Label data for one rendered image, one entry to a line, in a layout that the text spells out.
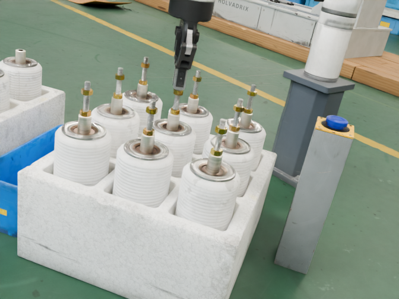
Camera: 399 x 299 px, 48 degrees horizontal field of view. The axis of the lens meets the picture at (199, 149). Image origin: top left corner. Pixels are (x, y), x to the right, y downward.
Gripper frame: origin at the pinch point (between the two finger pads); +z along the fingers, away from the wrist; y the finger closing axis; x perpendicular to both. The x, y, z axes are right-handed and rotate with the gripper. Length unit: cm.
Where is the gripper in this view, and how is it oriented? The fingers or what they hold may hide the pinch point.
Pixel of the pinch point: (180, 78)
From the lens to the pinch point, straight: 83.1
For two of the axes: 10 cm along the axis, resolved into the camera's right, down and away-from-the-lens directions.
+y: -1.2, -4.4, 8.9
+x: -9.8, -1.0, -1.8
